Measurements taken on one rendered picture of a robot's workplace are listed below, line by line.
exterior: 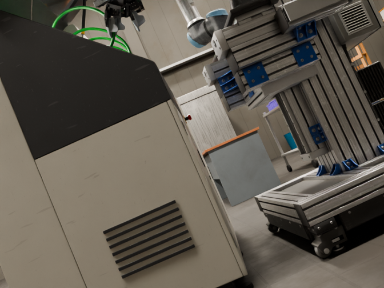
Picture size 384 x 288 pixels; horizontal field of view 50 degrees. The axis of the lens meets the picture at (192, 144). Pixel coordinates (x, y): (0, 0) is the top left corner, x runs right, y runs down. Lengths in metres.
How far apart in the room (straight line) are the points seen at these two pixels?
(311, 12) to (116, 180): 1.00
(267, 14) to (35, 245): 1.31
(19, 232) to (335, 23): 1.63
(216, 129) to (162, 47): 3.02
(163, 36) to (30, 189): 9.61
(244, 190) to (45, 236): 3.04
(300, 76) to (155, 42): 9.29
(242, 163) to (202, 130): 4.70
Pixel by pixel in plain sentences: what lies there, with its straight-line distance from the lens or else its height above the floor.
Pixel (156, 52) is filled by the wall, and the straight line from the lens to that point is 10.96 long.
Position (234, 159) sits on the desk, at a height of 0.45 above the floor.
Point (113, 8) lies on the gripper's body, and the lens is 1.83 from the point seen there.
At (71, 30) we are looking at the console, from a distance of 2.50.
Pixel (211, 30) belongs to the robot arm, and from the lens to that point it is 2.33.
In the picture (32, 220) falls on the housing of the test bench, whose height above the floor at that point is 0.58.
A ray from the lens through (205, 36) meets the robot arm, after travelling 2.36.
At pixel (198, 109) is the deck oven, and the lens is 9.15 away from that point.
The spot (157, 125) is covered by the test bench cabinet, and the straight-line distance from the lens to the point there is 1.56.
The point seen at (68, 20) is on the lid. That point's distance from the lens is 2.50.
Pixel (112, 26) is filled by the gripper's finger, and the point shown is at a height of 1.21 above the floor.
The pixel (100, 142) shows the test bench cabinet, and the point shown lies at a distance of 1.61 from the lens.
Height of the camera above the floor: 0.50
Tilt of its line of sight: 4 degrees up
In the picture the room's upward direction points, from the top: 24 degrees counter-clockwise
